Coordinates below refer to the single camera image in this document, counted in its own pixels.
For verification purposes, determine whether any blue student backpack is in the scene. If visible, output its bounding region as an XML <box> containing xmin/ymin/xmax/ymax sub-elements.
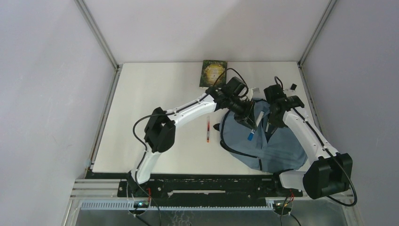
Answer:
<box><xmin>213</xmin><ymin>98</ymin><xmax>308</xmax><ymax>173</ymax></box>

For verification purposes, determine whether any aluminium corner post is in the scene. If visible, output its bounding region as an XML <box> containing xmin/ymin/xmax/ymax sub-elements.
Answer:
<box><xmin>73</xmin><ymin>0</ymin><xmax>120</xmax><ymax>71</ymax></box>
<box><xmin>298</xmin><ymin>0</ymin><xmax>338</xmax><ymax>68</ymax></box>

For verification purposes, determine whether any right aluminium corner post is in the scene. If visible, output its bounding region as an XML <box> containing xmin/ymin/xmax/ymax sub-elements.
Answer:
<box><xmin>298</xmin><ymin>0</ymin><xmax>338</xmax><ymax>68</ymax></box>

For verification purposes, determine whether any left aluminium corner post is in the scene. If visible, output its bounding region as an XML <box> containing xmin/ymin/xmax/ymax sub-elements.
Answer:
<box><xmin>73</xmin><ymin>0</ymin><xmax>120</xmax><ymax>71</ymax></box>

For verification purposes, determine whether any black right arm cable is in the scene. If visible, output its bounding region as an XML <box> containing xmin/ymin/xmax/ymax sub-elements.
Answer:
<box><xmin>274</xmin><ymin>76</ymin><xmax>358</xmax><ymax>208</ymax></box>

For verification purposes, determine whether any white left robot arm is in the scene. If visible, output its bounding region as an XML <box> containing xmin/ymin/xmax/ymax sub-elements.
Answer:
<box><xmin>127</xmin><ymin>77</ymin><xmax>257</xmax><ymax>196</ymax></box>

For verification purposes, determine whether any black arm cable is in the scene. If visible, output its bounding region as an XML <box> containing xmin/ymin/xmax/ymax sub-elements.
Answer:
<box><xmin>274</xmin><ymin>76</ymin><xmax>358</xmax><ymax>208</ymax></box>
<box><xmin>126</xmin><ymin>67</ymin><xmax>250</xmax><ymax>226</ymax></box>

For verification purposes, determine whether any white marker blue cap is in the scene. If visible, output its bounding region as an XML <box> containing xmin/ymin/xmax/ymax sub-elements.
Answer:
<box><xmin>247</xmin><ymin>111</ymin><xmax>264</xmax><ymax>141</ymax></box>

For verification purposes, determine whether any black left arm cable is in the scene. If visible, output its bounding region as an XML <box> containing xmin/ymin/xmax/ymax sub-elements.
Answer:
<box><xmin>126</xmin><ymin>67</ymin><xmax>250</xmax><ymax>226</ymax></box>

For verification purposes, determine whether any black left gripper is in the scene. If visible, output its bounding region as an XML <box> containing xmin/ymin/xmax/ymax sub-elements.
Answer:
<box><xmin>227</xmin><ymin>96</ymin><xmax>257</xmax><ymax>131</ymax></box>

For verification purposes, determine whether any red clear pen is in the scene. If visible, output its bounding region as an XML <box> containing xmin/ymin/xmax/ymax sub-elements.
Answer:
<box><xmin>207</xmin><ymin>116</ymin><xmax>210</xmax><ymax>143</ymax></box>

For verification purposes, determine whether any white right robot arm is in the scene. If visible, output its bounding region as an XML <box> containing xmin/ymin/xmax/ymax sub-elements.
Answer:
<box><xmin>264</xmin><ymin>84</ymin><xmax>357</xmax><ymax>199</ymax></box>

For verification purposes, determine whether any dark green forest book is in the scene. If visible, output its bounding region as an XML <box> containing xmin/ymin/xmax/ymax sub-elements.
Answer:
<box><xmin>199</xmin><ymin>60</ymin><xmax>228</xmax><ymax>89</ymax></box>

